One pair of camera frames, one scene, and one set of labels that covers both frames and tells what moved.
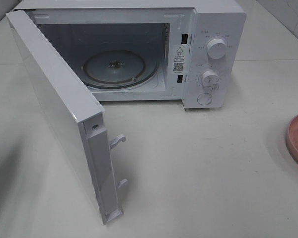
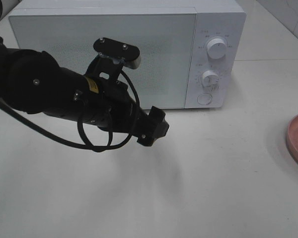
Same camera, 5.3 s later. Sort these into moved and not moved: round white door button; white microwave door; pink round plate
Moved: white microwave door
Not moved: round white door button; pink round plate
